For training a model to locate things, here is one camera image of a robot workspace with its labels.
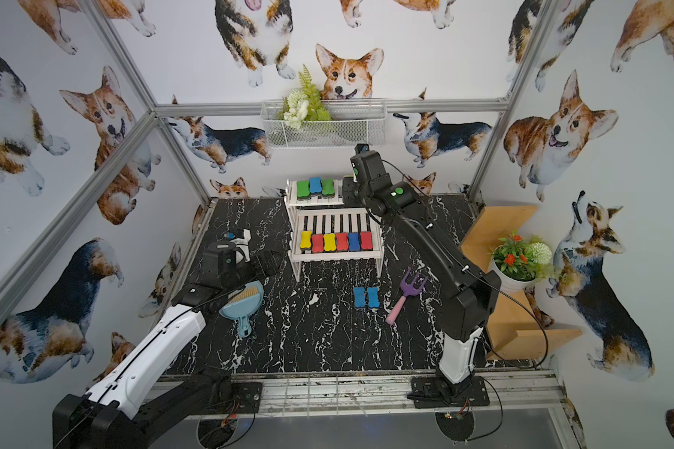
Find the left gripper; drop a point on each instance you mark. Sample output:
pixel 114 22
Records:
pixel 261 264

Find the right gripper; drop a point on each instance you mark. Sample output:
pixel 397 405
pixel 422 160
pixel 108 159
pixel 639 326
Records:
pixel 350 190

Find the green eraser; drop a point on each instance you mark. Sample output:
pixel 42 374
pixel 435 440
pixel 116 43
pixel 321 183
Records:
pixel 327 188
pixel 303 190

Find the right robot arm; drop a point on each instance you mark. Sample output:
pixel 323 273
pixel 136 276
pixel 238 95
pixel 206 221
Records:
pixel 468 295

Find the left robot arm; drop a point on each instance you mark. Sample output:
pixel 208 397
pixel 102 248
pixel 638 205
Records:
pixel 115 412

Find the blue eraser bottom shelf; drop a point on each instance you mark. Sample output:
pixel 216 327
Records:
pixel 354 245

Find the white wooden two-tier shelf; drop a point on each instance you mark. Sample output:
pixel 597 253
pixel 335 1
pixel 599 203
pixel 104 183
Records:
pixel 329 215

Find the wooden corner shelf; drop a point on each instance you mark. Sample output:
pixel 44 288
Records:
pixel 514 334

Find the yellow eraser bottom far left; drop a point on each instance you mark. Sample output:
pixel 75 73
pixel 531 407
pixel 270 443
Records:
pixel 306 241

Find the yellow eraser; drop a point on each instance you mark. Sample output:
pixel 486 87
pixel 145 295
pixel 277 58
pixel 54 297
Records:
pixel 306 241
pixel 330 243

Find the red eraser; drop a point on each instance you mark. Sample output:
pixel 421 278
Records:
pixel 341 240
pixel 317 243
pixel 366 241

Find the red eraser bottom far right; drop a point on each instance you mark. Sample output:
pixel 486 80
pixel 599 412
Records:
pixel 366 241

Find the green eraser top far left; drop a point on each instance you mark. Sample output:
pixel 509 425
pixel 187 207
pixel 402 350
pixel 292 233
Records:
pixel 303 190

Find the green fern white flowers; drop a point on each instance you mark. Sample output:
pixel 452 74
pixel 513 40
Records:
pixel 304 105

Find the potted plant red flowers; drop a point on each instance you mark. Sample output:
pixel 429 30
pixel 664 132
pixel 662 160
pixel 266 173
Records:
pixel 520 263

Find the white wire wall basket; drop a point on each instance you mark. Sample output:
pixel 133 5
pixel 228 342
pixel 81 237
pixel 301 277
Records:
pixel 352 122

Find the purple toy rake pink handle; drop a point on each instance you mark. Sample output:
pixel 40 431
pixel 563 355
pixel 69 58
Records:
pixel 411 285

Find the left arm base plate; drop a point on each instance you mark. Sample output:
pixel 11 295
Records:
pixel 240 397

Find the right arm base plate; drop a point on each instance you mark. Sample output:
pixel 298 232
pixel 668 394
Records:
pixel 435 392

